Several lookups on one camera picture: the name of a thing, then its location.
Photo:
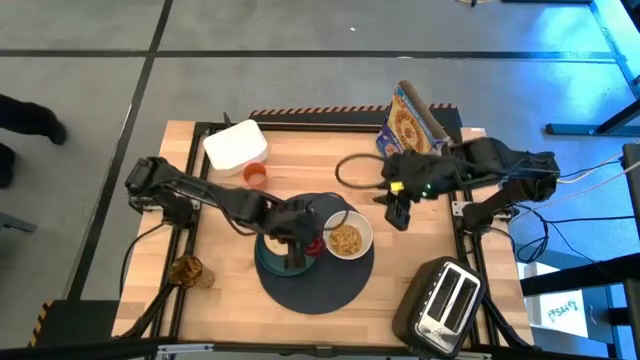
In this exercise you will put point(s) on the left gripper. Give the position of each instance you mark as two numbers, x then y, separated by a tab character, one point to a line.
292	222

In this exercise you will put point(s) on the white ceramic bowl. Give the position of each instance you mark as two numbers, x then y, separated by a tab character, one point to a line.
364	231

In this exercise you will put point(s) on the cereal flakes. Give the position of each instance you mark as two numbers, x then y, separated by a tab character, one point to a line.
346	240

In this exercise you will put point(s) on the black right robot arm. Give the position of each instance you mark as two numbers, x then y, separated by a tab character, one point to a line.
515	165

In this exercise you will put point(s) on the black desk beam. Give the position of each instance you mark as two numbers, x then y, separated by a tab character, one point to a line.
590	272

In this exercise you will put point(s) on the person's foot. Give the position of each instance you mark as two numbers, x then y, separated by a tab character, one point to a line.
30	120

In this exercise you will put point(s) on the Honey Bunches cereal box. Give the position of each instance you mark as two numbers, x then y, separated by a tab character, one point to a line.
407	127

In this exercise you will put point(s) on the black hazard-striped board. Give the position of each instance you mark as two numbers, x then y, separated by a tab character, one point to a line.
80	322
320	117

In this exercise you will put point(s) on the orange plastic cup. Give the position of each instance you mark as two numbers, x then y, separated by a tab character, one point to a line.
255	176

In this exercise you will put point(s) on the amber drinking glass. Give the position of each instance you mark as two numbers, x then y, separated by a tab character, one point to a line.
186	271

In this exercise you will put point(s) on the teal plate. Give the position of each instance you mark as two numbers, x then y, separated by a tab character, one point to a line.
272	265

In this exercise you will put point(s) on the black silver toaster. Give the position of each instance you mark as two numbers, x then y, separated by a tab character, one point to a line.
415	320

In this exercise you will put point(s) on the dark round woven placemat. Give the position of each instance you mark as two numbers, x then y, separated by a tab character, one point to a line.
320	287

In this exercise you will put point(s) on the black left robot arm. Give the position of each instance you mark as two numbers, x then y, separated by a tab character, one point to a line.
200	192

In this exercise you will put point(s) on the black table frame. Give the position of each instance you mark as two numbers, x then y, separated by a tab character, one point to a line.
195	150

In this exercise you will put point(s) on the pale bread slice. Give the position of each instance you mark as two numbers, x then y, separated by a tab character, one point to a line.
275	246

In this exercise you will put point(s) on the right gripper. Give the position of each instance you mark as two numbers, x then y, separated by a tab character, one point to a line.
420	175

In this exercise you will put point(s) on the grey chair base leg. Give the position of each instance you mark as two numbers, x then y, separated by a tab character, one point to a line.
17	223

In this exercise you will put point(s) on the black desk frame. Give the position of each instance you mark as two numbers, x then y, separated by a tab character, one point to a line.
575	130

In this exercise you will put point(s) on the black rig crossbeam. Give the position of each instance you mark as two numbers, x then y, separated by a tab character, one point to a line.
75	350

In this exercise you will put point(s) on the red apple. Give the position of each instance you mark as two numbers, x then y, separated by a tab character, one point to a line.
316	247

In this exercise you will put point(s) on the white labelled box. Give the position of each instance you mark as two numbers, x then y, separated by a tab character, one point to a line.
560	312

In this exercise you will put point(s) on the black upright panel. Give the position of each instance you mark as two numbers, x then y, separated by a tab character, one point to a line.
632	200

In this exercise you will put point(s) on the white plastic container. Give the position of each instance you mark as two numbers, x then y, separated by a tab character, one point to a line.
235	145

